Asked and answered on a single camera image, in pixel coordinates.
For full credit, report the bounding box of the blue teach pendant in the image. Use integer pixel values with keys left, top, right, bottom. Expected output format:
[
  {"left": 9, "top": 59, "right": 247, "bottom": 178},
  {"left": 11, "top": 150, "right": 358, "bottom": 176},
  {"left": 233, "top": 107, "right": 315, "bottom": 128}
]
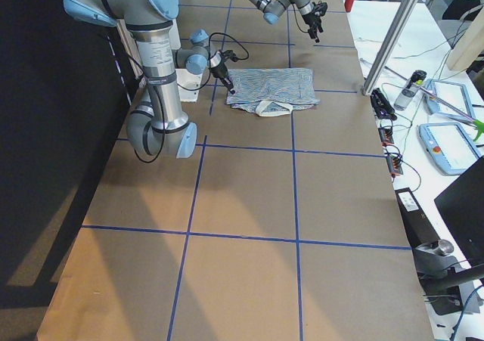
[
  {"left": 423, "top": 79, "right": 475, "bottom": 120},
  {"left": 418, "top": 122, "right": 481, "bottom": 175}
]

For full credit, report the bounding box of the orange black connector module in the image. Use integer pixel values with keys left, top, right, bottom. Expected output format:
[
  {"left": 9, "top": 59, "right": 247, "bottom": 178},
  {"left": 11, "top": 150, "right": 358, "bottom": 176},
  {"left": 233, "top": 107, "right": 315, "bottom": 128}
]
[{"left": 377, "top": 127, "right": 394, "bottom": 147}]

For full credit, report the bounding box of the aluminium camera mast profile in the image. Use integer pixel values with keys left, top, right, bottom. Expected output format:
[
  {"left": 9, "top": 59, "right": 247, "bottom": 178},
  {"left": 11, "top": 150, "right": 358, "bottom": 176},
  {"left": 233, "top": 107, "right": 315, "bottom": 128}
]
[{"left": 361, "top": 0, "right": 418, "bottom": 96}]

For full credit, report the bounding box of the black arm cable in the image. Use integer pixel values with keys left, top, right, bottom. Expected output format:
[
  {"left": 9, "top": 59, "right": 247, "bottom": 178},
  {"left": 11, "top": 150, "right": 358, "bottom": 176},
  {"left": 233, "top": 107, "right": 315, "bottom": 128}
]
[
  {"left": 130, "top": 32, "right": 251, "bottom": 164},
  {"left": 264, "top": 0, "right": 315, "bottom": 36}
]

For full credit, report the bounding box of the wooden board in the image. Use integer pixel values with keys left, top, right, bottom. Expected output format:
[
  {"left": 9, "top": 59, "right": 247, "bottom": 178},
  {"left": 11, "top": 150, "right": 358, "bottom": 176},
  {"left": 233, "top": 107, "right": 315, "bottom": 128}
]
[{"left": 447, "top": 8, "right": 483, "bottom": 71}]

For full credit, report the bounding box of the navy white striped polo shirt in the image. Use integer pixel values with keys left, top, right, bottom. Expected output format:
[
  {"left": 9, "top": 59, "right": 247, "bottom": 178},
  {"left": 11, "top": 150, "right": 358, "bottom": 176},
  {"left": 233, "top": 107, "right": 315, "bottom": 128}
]
[{"left": 226, "top": 68, "right": 320, "bottom": 117}]

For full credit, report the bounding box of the black power strip box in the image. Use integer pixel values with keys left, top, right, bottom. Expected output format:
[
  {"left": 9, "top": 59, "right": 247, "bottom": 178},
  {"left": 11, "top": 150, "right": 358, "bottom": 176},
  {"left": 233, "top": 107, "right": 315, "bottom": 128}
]
[{"left": 395, "top": 188, "right": 439, "bottom": 248}]

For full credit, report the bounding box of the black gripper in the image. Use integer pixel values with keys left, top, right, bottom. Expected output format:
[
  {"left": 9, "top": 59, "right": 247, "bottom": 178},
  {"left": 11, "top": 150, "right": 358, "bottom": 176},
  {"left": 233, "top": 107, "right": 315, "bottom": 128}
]
[
  {"left": 300, "top": 2, "right": 327, "bottom": 43},
  {"left": 209, "top": 50, "right": 237, "bottom": 94}
]

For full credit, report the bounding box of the near blue teach pendant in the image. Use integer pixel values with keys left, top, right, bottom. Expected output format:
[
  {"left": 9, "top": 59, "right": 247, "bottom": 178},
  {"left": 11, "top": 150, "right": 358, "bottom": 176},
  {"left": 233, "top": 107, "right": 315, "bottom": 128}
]
[{"left": 418, "top": 122, "right": 481, "bottom": 175}]

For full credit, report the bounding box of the black monitor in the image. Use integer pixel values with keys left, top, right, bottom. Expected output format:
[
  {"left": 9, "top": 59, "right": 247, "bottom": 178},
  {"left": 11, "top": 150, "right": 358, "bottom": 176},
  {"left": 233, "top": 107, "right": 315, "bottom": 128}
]
[{"left": 434, "top": 158, "right": 483, "bottom": 265}]

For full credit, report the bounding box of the far blue teach pendant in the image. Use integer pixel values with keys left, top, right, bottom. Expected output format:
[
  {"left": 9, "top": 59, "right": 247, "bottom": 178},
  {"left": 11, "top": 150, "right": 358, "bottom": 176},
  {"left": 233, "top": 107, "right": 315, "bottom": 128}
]
[{"left": 423, "top": 79, "right": 475, "bottom": 120}]

